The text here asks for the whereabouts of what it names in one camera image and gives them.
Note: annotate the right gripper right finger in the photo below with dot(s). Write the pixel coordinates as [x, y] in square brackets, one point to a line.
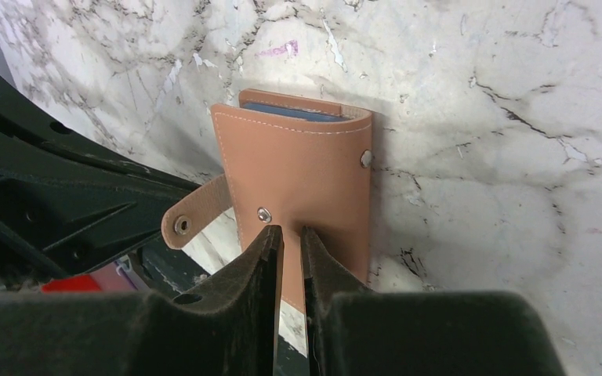
[353, 330]

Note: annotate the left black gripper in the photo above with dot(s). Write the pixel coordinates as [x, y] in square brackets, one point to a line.
[70, 206]

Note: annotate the brown leather card holder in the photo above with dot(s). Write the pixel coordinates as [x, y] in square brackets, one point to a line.
[293, 162]

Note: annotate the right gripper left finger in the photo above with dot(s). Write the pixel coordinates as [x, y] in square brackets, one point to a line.
[226, 325]

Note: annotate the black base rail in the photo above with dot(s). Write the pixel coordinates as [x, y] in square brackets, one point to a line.
[172, 272]

